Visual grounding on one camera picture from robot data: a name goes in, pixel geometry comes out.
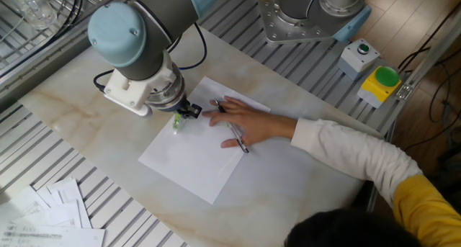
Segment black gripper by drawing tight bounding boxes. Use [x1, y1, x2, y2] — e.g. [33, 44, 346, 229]
[158, 95, 203, 120]

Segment silver robot mount plate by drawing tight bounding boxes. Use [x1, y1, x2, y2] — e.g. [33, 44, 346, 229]
[258, 0, 341, 45]

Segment black gripper cable bundle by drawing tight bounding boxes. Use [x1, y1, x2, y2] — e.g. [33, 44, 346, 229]
[92, 22, 209, 93]

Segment yellow box green mushroom button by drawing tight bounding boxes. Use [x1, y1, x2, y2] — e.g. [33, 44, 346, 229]
[357, 66, 403, 109]

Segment green clear correction tape dispenser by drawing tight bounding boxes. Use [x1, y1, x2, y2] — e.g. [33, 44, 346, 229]
[171, 112, 187, 135]

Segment clear glass beaker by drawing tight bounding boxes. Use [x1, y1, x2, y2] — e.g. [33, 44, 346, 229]
[6, 0, 58, 30]

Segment aluminium frame beam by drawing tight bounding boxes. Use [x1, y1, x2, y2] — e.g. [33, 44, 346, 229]
[394, 12, 461, 102]

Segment black and clear pen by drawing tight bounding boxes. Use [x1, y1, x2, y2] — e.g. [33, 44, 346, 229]
[214, 98, 250, 155]

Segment black cables on rack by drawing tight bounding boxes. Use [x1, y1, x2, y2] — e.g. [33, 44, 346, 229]
[0, 0, 84, 70]

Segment person's right hand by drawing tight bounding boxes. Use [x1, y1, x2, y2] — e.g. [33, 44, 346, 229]
[201, 95, 298, 149]

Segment right forearm white sleeve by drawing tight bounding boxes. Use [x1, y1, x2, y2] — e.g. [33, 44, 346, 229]
[290, 117, 423, 205]

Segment pile of printed papers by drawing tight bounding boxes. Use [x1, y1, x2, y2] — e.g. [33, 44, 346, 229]
[0, 177, 106, 247]

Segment black floor cables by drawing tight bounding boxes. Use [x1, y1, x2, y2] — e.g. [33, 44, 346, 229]
[398, 1, 461, 161]

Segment yellow shirt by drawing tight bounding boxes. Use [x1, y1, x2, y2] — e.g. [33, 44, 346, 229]
[392, 174, 461, 247]

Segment person's head black hair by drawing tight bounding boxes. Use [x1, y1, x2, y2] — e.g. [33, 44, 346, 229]
[283, 207, 422, 247]

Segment grey box green button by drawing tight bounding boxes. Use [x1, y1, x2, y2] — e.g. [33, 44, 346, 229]
[337, 38, 381, 81]

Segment white paper sheet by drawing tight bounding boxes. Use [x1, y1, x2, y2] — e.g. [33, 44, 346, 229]
[138, 76, 272, 205]

